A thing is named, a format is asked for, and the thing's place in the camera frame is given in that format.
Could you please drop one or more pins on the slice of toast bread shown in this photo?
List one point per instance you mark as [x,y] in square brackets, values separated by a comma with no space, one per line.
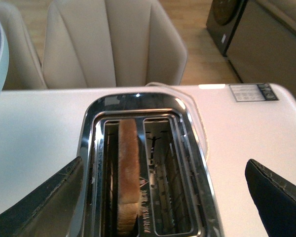
[128,177]

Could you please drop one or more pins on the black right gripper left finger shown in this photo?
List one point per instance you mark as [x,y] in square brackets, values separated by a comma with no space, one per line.
[48,210]

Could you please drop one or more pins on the beige chair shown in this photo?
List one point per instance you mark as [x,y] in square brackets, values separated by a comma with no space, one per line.
[111,43]
[24,69]

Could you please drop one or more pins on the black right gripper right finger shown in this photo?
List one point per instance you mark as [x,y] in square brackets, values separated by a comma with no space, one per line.
[274,198]

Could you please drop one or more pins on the beige chair left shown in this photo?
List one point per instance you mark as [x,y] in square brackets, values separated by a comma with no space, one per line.
[24,69]

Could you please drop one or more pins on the dark round-door appliance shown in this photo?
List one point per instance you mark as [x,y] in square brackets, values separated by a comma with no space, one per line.
[223,19]

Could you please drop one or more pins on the beige chair right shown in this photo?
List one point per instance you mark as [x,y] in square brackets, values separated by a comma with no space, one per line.
[111,43]

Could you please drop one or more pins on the label sticker on table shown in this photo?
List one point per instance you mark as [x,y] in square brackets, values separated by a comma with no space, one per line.
[253,92]

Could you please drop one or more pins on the white chrome toaster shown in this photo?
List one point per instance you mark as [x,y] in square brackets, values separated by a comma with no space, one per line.
[176,190]

